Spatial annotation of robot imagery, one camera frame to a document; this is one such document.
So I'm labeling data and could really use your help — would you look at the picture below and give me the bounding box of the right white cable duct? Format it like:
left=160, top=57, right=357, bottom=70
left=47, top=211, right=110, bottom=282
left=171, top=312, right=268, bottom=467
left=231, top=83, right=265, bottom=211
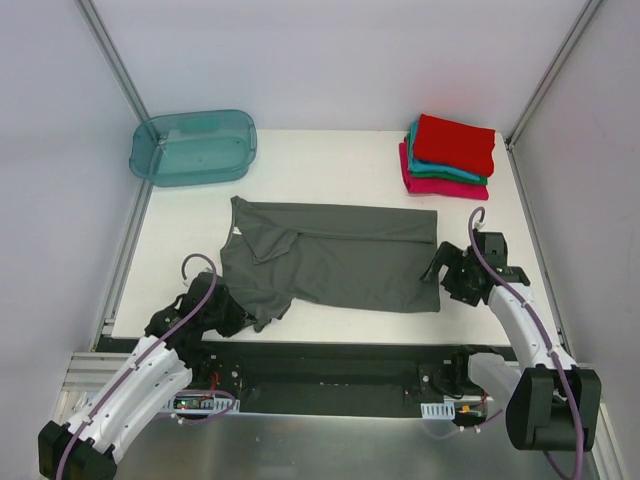
left=420, top=401, right=456, bottom=421

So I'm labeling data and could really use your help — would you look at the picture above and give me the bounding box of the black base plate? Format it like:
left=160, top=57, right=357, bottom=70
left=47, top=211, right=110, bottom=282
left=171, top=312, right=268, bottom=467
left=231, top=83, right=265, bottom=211
left=94, top=338, right=521, bottom=416

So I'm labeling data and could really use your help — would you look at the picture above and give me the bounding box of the green folded t shirt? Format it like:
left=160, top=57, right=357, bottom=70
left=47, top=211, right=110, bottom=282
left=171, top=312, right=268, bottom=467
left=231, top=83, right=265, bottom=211
left=406, top=120, right=488, bottom=186

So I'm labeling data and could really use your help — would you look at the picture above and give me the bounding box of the teal plastic bin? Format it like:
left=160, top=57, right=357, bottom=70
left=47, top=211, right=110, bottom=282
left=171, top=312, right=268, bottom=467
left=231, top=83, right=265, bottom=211
left=129, top=109, right=258, bottom=187

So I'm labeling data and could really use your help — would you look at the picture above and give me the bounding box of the pink folded t shirt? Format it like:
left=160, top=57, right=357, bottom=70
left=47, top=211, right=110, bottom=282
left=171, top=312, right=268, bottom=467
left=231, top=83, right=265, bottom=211
left=398, top=142, right=489, bottom=201

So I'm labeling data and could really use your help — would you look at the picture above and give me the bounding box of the grey t shirt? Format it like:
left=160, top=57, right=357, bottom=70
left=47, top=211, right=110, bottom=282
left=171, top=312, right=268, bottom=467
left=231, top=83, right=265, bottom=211
left=220, top=196, right=440, bottom=330

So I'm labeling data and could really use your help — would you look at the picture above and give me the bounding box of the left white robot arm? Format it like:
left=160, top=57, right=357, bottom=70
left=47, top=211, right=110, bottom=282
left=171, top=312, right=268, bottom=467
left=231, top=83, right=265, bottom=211
left=37, top=271, right=248, bottom=479

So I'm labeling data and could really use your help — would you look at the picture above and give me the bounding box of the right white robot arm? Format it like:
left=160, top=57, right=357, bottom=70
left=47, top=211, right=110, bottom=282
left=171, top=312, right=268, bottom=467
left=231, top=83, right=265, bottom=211
left=422, top=230, right=602, bottom=452

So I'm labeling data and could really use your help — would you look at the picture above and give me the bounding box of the right aluminium frame post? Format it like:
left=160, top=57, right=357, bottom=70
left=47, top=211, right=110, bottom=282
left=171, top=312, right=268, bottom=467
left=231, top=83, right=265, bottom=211
left=505, top=0, right=606, bottom=151

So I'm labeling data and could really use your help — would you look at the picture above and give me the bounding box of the teal folded t shirt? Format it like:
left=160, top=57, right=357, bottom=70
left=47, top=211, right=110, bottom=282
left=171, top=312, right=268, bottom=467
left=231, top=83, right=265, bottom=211
left=407, top=120, right=475, bottom=180

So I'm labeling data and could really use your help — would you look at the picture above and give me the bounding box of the left white cable duct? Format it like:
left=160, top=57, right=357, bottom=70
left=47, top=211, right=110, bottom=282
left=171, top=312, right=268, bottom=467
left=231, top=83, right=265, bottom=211
left=82, top=392, right=241, bottom=416

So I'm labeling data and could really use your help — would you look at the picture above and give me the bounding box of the white cable duct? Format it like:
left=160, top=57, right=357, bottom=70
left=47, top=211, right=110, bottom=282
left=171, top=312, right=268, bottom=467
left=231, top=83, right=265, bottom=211
left=82, top=392, right=241, bottom=416
left=420, top=401, right=456, bottom=421

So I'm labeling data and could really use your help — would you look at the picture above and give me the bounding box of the left aluminium frame post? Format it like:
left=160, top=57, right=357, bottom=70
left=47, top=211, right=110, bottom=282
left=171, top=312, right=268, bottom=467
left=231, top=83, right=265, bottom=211
left=74, top=0, right=150, bottom=122

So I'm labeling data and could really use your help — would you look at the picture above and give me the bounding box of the aluminium frame post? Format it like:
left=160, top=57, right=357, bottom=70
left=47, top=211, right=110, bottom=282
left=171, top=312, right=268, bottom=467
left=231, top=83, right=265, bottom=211
left=74, top=0, right=150, bottom=122
left=505, top=0, right=606, bottom=151

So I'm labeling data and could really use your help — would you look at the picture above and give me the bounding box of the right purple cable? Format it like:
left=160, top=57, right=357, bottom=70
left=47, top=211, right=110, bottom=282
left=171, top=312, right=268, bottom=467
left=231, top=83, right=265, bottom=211
left=424, top=205, right=586, bottom=480

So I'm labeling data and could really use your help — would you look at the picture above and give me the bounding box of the red folded t shirt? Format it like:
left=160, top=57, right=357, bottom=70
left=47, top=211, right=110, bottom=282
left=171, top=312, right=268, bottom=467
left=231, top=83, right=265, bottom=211
left=413, top=114, right=496, bottom=177

